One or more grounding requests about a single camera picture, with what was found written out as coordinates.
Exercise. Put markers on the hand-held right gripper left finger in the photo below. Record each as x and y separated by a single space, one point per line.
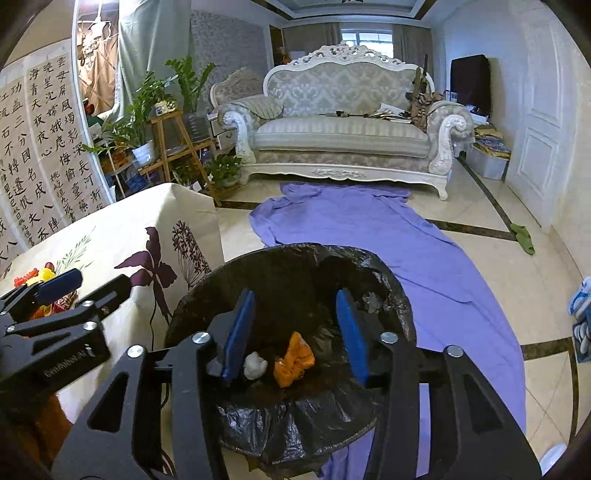
240 332

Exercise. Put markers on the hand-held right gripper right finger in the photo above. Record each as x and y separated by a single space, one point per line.
351 332

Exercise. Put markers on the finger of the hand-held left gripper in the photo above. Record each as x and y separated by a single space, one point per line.
92 304
60 284

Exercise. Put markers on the white paper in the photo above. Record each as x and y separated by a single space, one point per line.
255 367

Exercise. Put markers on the black bagged trash bin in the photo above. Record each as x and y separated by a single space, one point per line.
286 277

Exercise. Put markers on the red patterned wrapper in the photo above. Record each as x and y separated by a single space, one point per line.
62 304

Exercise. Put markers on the orange snack wrapper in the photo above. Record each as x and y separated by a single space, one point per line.
22 280

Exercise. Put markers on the floral cream tablecloth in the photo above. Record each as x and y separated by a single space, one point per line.
115 230

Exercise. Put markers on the purple bed sheet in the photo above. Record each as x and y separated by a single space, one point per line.
415 258

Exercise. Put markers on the small green potted plant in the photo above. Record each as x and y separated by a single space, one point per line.
224 168

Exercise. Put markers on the wooden plant stand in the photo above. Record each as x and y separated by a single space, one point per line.
161 138

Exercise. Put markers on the leafy plant in white pot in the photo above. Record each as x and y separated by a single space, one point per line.
138 120

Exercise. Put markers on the ornate white sofa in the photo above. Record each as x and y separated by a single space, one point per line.
341 138

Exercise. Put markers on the green slipper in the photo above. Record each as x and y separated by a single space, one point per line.
524 237

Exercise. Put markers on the small white drawer unit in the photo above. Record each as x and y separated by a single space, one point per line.
224 134

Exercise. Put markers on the white and blue ceramic pot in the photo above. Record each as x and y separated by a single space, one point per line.
165 108

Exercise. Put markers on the dark plastic drawer box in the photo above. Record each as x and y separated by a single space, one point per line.
198 127

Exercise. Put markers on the white storage box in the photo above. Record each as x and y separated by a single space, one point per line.
485 166

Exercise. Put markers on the brown hanging cloth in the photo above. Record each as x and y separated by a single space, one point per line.
97 69

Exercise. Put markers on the thin dark stick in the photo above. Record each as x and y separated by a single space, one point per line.
344 113

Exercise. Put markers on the pile of papers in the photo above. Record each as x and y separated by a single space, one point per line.
390 113

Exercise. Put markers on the striped cushion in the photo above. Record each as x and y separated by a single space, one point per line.
264 108

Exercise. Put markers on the blue patterned slipper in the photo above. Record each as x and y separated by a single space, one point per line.
584 341

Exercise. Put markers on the white and blue sneaker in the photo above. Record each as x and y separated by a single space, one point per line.
582 297

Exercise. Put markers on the brown patterned cloth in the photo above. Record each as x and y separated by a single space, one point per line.
425 108

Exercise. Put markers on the stack of patterned cloths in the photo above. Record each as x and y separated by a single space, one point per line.
494 143

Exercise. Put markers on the white object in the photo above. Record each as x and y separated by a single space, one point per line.
554 459

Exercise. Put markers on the tall green potted plant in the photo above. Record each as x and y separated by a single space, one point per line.
191 83

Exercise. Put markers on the ornate white armchair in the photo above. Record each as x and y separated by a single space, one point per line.
235 83

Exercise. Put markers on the pale green curtain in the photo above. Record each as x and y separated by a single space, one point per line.
152 46

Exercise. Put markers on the dark toy rifle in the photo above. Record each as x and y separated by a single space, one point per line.
418 83

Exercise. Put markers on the black cabinet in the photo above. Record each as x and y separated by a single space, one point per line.
471 85

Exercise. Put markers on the white panel door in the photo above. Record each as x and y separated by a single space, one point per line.
540 115

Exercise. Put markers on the grey curtain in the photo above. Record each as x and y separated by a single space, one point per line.
309 34
413 46

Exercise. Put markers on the window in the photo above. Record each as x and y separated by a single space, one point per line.
367 39

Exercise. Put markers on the calligraphy wall scroll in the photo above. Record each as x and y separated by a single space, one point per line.
46 138

